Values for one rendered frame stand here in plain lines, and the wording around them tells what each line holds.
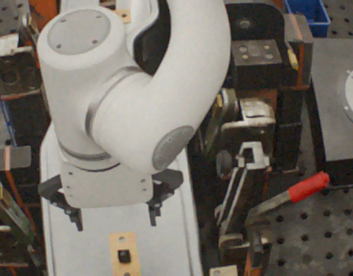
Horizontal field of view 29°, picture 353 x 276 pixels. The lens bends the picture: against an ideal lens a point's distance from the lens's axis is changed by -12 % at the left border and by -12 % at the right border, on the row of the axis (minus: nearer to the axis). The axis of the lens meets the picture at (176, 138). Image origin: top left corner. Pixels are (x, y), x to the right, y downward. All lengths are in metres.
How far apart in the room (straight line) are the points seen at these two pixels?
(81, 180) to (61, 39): 0.20
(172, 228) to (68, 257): 0.16
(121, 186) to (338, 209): 0.68
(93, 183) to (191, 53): 0.23
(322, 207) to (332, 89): 0.24
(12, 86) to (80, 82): 0.65
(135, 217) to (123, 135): 0.41
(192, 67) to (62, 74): 0.11
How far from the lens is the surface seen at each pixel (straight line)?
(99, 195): 0.81
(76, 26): 0.65
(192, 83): 0.61
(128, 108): 0.62
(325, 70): 1.48
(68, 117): 0.67
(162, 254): 1.00
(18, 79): 1.26
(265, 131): 1.05
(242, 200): 0.86
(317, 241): 1.35
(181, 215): 1.03
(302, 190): 0.90
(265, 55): 1.05
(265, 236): 0.95
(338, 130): 1.37
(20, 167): 1.12
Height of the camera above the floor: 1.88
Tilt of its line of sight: 54 degrees down
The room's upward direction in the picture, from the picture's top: 4 degrees counter-clockwise
